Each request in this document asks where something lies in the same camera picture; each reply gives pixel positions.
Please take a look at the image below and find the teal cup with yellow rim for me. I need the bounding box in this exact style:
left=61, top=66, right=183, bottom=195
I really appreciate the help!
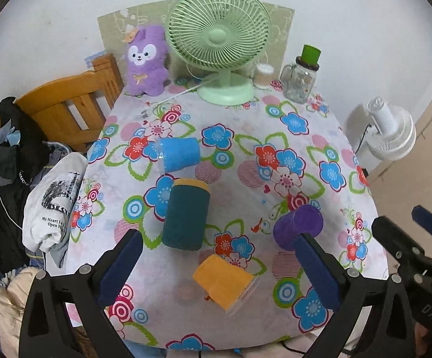
left=162, top=179, right=210, bottom=251

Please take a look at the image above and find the cream cloth bundle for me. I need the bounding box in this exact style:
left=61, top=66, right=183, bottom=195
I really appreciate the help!
left=0, top=267, right=39, bottom=357

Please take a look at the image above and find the pile of dark clothes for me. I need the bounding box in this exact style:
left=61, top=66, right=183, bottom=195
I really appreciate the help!
left=0, top=97, right=72, bottom=280

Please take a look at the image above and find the white floor fan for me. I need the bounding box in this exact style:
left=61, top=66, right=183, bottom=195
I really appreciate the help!
left=356, top=97, right=417, bottom=162

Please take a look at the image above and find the floral tablecloth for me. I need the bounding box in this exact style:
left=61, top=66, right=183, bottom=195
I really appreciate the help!
left=65, top=78, right=388, bottom=351

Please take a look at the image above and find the glass mason jar mug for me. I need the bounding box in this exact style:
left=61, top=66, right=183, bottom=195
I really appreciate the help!
left=280, top=57, right=320, bottom=104

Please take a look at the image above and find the wooden chair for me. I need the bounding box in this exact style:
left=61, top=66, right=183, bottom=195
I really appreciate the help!
left=13, top=53, right=124, bottom=153

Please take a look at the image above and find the cotton swab container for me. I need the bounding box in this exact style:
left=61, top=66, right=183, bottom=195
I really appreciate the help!
left=253, top=63, right=274, bottom=89

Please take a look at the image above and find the purple plush toy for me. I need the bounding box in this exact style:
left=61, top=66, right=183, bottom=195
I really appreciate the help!
left=125, top=25, right=169, bottom=97

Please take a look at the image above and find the green desk fan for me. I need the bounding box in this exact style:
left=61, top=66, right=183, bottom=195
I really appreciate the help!
left=166, top=0, right=272, bottom=107

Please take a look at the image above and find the black floor fan cable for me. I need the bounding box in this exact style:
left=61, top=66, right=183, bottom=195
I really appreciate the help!
left=354, top=123, right=374, bottom=155

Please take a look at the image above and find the white fan power cable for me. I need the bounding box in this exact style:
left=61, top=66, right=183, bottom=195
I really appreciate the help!
left=141, top=72, right=221, bottom=118

